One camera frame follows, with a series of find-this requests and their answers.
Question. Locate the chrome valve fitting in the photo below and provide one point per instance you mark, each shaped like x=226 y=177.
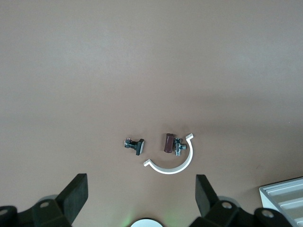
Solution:
x=179 y=147

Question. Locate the brown cylinder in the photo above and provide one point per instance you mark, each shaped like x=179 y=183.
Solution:
x=168 y=143

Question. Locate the white half-round pipe clamp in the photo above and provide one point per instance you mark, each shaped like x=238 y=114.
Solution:
x=170 y=170

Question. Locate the white drawer cabinet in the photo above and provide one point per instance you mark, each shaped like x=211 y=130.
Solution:
x=272 y=198

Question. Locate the small black clip part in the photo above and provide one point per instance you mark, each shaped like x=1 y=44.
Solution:
x=136 y=146

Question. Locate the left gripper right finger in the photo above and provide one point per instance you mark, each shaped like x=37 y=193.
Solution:
x=208 y=198

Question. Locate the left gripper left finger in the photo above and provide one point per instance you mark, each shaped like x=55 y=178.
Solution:
x=71 y=198

